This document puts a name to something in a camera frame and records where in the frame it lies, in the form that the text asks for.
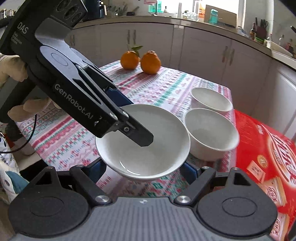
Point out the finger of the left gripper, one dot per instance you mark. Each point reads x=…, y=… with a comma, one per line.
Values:
x=137, y=133
x=118, y=97

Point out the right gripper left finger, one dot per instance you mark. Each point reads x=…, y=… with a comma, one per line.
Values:
x=85, y=179

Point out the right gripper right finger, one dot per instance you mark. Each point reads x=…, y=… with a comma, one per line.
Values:
x=199, y=180

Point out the white bowl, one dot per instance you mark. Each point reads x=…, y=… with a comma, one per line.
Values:
x=157, y=148
x=210, y=99
x=212, y=135

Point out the white kitchen cabinets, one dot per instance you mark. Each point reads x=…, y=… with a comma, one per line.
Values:
x=262, y=82

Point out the gloved left hand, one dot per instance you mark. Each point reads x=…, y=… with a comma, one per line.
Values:
x=17, y=103

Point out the orange with leaf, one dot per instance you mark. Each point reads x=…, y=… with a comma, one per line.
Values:
x=130, y=59

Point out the bumpy orange without leaf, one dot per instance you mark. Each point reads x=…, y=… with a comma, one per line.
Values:
x=150, y=63

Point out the patterned striped tablecloth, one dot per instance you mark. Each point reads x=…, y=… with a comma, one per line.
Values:
x=61, y=142

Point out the white printed plastic bag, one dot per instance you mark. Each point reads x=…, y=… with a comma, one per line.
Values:
x=12, y=183

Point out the red snack box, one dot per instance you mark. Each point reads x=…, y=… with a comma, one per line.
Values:
x=268, y=158

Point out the cardboard box on counter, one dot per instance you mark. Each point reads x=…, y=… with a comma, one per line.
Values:
x=224, y=16

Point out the knife block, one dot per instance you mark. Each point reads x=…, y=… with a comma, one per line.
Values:
x=261, y=28

